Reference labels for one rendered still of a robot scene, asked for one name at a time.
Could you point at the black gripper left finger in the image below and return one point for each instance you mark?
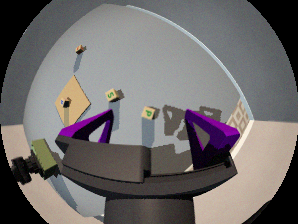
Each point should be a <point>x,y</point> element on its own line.
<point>83,129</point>

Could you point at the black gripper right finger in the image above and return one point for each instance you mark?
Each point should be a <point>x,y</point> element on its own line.
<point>222,138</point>

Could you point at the tan flat mat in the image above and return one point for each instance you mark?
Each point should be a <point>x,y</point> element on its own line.
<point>78,102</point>

